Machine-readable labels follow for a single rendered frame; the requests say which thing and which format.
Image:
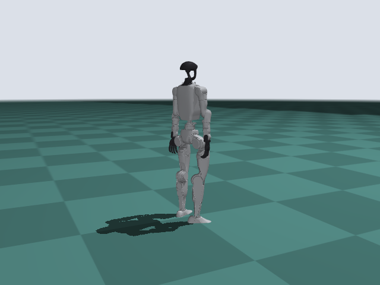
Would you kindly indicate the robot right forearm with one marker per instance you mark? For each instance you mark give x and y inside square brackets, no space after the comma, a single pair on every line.
[206,124]

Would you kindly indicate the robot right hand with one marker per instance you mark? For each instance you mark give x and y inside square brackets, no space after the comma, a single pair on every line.
[207,146]

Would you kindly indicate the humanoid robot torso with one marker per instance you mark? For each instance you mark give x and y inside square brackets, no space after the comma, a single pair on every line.
[189,110]

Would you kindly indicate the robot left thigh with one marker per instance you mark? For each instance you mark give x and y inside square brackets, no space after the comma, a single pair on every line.
[184,158]

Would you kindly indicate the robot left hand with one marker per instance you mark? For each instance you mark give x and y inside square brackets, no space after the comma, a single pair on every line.
[172,144]

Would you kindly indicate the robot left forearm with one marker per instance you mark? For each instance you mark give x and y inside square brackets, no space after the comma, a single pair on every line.
[175,124]

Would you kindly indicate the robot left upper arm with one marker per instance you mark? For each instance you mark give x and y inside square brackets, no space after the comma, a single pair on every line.
[175,104]

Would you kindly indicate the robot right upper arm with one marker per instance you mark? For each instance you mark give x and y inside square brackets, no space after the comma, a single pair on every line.
[201,92]

